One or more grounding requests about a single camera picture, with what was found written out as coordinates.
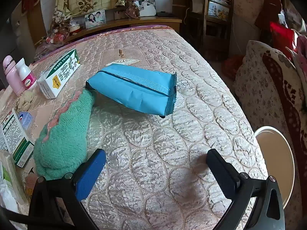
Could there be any white pill bottle pink label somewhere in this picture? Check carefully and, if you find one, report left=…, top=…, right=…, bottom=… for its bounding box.
left=15, top=58, right=37, bottom=90

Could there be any green white medicine box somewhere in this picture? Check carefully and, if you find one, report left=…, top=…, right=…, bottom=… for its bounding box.
left=1, top=108, right=34, bottom=168

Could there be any white green milk carton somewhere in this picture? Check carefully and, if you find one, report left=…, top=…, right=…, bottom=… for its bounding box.
left=37, top=49, right=80, bottom=99

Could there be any wooden chair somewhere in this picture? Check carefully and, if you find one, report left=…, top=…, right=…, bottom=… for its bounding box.
left=191, top=0, right=235, bottom=61

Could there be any wooden tv cabinet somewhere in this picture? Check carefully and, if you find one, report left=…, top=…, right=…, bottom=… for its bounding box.
left=64, top=16, right=182, bottom=43

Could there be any red pillow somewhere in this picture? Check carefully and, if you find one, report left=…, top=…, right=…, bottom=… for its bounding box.
left=270, top=22, right=298, bottom=60

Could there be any beige cloth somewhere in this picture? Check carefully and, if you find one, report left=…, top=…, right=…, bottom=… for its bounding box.
left=16, top=90, right=35, bottom=113

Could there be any pink thermos bottle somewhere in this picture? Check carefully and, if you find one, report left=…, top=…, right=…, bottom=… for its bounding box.
left=3, top=55, right=25, bottom=97

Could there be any white trash bin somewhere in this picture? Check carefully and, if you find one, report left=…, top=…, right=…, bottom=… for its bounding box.
left=254, top=126, right=295, bottom=207

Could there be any floral sofa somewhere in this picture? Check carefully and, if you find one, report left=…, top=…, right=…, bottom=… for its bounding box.
left=234, top=40, right=306, bottom=229

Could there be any blue white toothpaste box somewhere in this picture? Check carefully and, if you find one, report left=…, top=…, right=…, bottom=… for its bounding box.
left=18, top=112, right=33, bottom=130

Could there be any green fluffy sock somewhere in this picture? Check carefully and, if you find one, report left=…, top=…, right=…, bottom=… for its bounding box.
left=33, top=89, right=95, bottom=180

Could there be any blue snack bag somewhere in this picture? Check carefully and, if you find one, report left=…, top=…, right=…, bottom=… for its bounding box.
left=85, top=63, right=177, bottom=117

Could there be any framed couple photo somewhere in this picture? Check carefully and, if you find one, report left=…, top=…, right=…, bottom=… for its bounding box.
left=84, top=9, right=107, bottom=29

